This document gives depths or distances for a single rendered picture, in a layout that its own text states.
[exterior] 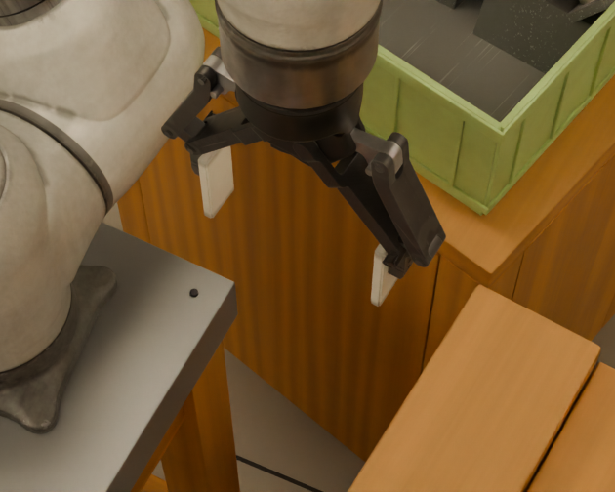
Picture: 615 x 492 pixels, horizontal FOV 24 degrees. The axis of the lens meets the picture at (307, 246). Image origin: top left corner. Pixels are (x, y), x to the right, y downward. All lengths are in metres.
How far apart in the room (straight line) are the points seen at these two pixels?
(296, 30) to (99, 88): 0.56
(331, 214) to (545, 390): 0.46
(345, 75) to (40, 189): 0.49
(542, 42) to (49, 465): 0.73
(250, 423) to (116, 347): 0.98
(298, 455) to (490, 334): 0.95
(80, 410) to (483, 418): 0.38
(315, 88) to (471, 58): 0.91
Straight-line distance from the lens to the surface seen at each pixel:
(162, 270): 1.43
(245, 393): 2.38
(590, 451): 1.41
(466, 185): 1.60
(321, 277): 1.91
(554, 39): 1.65
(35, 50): 1.25
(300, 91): 0.77
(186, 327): 1.40
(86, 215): 1.27
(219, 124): 0.92
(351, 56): 0.76
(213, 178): 0.97
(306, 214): 1.80
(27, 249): 1.21
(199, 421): 1.62
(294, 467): 2.32
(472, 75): 1.66
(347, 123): 0.83
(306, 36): 0.73
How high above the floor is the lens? 2.16
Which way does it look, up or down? 59 degrees down
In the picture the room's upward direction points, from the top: straight up
